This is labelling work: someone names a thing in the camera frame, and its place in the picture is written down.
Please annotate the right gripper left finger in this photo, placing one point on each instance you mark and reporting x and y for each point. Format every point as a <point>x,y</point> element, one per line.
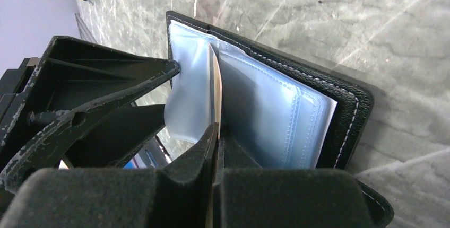
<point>175,196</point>

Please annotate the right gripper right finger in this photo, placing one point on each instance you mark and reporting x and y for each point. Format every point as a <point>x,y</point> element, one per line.
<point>246,195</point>

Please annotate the gold VIP card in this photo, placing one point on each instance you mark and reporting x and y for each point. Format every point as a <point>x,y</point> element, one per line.
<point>215,88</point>

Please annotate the black leather card holder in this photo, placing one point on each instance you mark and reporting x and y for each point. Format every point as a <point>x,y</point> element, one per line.
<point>283,113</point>

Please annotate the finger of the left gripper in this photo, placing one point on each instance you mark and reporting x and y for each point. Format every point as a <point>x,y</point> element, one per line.
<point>77,102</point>

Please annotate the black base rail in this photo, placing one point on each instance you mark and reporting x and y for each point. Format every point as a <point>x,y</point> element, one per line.
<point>152,155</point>

